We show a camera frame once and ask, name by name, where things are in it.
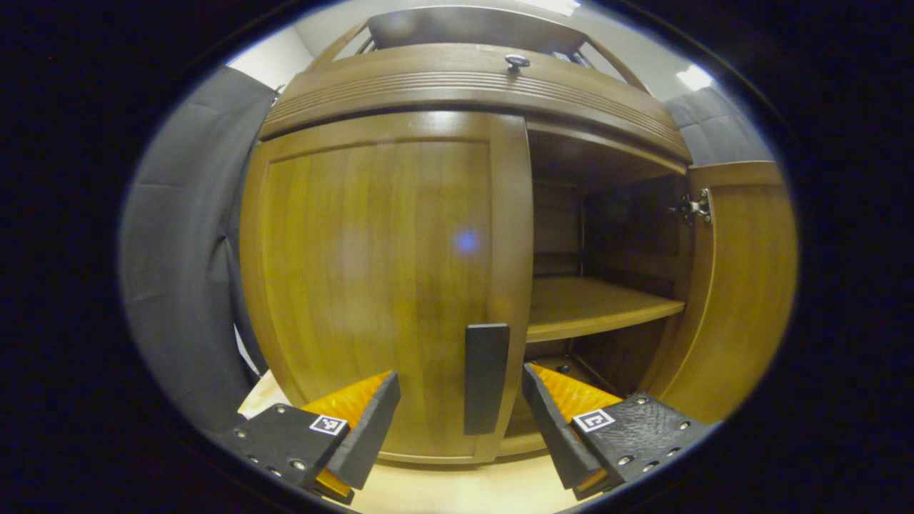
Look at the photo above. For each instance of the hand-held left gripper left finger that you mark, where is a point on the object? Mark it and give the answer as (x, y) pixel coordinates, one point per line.
(371, 428)

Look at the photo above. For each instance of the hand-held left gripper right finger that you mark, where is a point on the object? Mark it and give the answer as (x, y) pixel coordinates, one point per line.
(553, 428)

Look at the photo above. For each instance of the wooden shoe cabinet door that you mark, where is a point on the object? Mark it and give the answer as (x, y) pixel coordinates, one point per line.
(371, 285)
(742, 300)

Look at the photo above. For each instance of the wooden double-door shoe cabinet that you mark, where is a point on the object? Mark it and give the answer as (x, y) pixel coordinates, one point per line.
(428, 89)

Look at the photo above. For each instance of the wooden inner cabinet shelf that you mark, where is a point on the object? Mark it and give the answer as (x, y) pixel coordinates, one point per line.
(593, 307)

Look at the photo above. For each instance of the metal door hinge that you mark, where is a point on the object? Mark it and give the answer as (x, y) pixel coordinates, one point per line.
(694, 208)

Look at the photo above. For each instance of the wooden cabinet drawer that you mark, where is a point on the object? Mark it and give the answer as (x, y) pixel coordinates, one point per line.
(428, 61)

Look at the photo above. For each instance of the black backdrop cloth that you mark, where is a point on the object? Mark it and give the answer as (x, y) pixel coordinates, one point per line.
(178, 250)

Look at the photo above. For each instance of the black round drawer knob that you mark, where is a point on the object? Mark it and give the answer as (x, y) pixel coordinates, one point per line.
(517, 61)

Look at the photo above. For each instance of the small ceiling light panel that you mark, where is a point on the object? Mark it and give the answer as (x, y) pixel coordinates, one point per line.
(695, 77)

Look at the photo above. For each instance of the large ceiling light panel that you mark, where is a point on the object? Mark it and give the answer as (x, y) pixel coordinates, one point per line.
(553, 6)

